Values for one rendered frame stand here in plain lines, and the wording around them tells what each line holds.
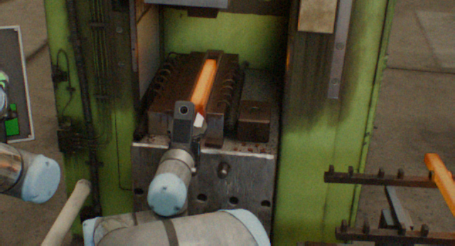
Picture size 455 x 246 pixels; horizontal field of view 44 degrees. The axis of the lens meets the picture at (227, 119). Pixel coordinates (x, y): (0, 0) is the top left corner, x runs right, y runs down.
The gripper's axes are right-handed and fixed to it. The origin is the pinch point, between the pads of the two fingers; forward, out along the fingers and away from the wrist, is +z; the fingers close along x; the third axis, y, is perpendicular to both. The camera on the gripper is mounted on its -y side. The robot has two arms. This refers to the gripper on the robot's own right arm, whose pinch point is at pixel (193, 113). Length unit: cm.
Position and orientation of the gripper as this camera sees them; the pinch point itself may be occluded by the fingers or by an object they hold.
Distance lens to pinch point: 143.9
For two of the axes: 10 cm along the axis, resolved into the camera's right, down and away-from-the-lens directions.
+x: 9.9, 0.8, -0.8
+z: 1.1, -4.6, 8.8
